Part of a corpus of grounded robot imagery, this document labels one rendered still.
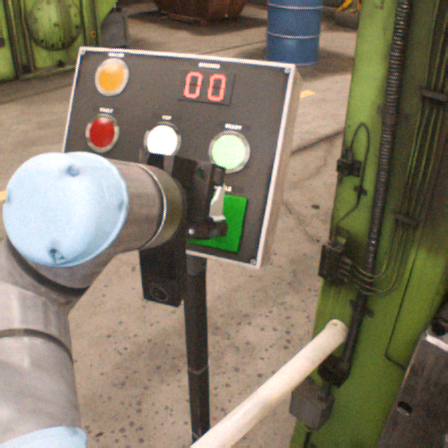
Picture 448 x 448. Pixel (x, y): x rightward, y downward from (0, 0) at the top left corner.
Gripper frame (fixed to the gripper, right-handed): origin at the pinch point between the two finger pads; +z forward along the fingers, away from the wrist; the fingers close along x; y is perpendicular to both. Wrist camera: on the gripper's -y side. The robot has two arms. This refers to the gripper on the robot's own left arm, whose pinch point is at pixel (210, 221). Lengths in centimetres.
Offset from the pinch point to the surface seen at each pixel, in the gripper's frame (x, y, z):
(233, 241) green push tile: -3.0, -2.2, 2.4
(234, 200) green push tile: -2.1, 3.2, 2.4
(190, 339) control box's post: 10.0, -28.0, 32.3
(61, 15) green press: 290, 138, 328
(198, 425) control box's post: 9, -55, 47
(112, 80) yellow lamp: 19.6, 17.5, 2.7
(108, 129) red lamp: 18.9, 10.2, 2.8
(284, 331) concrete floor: 1, -47, 122
